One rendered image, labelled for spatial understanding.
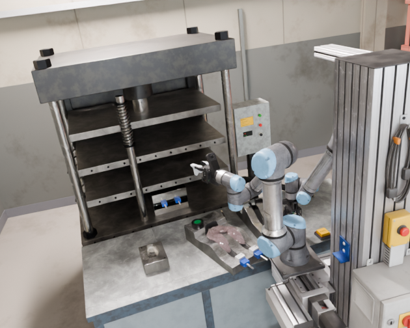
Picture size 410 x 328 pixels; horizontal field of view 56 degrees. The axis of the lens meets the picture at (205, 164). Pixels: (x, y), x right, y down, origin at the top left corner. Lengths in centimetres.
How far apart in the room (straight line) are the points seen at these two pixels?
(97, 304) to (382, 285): 148
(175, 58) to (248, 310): 171
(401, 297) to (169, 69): 183
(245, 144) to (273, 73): 218
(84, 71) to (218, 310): 170
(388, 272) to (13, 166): 438
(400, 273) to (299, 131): 398
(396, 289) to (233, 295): 118
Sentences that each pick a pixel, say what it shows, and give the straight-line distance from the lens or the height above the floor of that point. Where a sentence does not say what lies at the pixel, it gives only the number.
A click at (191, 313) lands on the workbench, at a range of 254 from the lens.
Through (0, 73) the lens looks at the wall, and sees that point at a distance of 491.
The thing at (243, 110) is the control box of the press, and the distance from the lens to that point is 302.
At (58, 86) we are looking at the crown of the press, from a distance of 255.
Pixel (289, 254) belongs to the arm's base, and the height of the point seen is 110.
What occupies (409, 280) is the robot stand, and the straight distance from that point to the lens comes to 172.
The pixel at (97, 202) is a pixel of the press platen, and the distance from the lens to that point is 292.
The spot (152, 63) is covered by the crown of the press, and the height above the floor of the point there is 193.
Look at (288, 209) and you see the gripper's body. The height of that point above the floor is 107.
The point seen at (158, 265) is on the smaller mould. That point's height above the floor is 84.
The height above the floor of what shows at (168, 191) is 96.
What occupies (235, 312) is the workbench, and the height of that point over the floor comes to 42.
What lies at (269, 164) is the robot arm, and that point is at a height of 164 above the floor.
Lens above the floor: 232
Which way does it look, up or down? 24 degrees down
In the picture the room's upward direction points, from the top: 7 degrees counter-clockwise
